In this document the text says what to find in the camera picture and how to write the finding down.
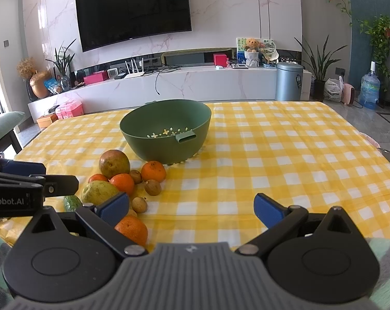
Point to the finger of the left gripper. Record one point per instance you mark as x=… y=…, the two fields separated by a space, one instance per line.
x=58 y=185
x=21 y=168

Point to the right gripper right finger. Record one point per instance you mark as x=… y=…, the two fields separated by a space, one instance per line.
x=281 y=222

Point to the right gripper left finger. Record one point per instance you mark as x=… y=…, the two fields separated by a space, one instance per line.
x=98 y=222

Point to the green yellow mango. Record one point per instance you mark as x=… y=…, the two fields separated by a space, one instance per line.
x=98 y=192

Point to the orange tangerine front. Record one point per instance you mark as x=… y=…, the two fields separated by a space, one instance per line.
x=134 y=229

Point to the orange tangerine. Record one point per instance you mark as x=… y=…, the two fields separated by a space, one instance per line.
x=124 y=183
x=98 y=177
x=134 y=229
x=153 y=170

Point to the small brown longan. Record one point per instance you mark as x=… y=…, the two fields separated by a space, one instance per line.
x=136 y=176

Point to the reddish green mango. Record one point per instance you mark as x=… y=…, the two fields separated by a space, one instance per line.
x=113 y=162

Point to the green cushioned chair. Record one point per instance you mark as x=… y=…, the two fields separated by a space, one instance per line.
x=8 y=122

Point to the orange cardboard box floor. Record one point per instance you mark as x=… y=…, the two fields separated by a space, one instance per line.
x=46 y=120

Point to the pink storage box floor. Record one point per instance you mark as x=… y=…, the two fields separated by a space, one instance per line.
x=69 y=109

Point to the copper vase with dried flowers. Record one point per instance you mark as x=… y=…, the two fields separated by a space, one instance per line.
x=34 y=79

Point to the green plastic colander bowl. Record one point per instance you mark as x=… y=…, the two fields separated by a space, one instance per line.
x=169 y=131

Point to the potted green plant left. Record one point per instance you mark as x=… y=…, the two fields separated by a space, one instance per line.
x=62 y=61

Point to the pink box on cabinet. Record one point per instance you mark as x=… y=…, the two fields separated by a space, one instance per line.
x=96 y=77

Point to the white wifi router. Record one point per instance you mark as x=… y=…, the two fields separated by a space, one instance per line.
x=135 y=68

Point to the white marble tv cabinet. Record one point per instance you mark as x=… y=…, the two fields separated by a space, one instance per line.
x=200 y=83

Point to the pink small heater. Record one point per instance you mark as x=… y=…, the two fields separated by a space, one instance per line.
x=348 y=94

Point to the grey metal trash bin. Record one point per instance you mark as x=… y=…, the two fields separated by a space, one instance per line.
x=288 y=81

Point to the white plastic bag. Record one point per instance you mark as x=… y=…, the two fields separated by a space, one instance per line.
x=333 y=89

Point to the blue water jug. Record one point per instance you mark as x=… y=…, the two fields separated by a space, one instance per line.
x=370 y=86

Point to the tall potted plant right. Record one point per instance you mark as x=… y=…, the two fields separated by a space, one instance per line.
x=319 y=60

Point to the teddy bear in pot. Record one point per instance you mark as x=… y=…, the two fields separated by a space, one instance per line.
x=251 y=52

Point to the red box on cabinet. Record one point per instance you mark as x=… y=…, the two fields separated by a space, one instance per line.
x=220 y=59

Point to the hanging ivy plant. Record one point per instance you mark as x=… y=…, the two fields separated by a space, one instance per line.
x=378 y=29

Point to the black wall television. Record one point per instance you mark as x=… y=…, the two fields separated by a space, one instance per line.
x=105 y=22

